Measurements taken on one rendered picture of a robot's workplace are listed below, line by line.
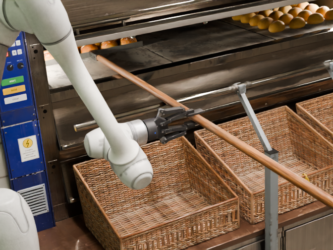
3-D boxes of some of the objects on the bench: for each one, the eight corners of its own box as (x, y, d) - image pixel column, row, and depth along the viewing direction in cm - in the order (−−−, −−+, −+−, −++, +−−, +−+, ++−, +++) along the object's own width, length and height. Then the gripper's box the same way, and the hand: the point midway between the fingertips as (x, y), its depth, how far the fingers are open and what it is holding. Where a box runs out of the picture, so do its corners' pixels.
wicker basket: (194, 181, 305) (191, 130, 295) (285, 152, 329) (286, 103, 318) (251, 226, 266) (250, 169, 255) (351, 189, 289) (354, 135, 278)
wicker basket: (77, 218, 281) (70, 163, 270) (185, 183, 304) (182, 132, 294) (122, 274, 241) (115, 212, 230) (242, 228, 265) (241, 170, 254)
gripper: (136, 106, 214) (195, 91, 224) (140, 148, 220) (197, 132, 230) (146, 113, 208) (206, 97, 217) (149, 156, 214) (208, 139, 224)
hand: (194, 117), depth 222 cm, fingers closed on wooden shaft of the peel, 3 cm apart
